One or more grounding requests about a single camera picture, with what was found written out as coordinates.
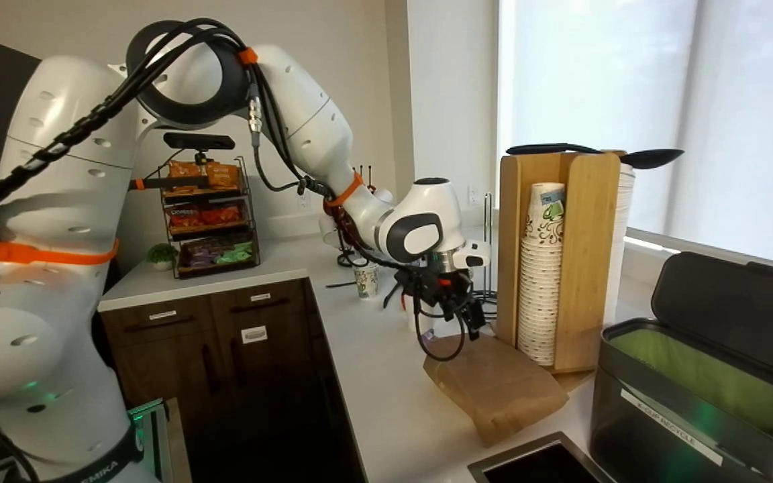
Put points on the white cabinet label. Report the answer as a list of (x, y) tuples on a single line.
[(253, 334)]

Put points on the black stereo camera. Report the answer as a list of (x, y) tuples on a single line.
[(201, 140)]

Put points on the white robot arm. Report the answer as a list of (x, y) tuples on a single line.
[(48, 339)]

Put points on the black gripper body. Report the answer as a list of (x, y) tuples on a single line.
[(434, 284)]

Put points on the steel trash bin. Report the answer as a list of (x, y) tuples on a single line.
[(646, 430)]

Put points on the aluminium rail base frame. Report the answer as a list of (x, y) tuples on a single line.
[(147, 424)]

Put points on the dark wood cabinet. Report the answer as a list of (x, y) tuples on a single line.
[(174, 358)]

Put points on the wooden cup dispenser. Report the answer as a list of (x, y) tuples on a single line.
[(588, 269)]

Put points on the printed paper cup stack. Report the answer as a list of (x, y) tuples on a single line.
[(541, 284)]

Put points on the brown paper bag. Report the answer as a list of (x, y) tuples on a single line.
[(502, 390)]

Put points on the trash bin lid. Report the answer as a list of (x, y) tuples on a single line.
[(736, 303)]

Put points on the small green object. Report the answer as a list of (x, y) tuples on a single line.
[(163, 254)]

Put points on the green bin liner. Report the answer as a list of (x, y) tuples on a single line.
[(719, 379)]

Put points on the white roller blind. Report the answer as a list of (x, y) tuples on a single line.
[(592, 80), (752, 116)]

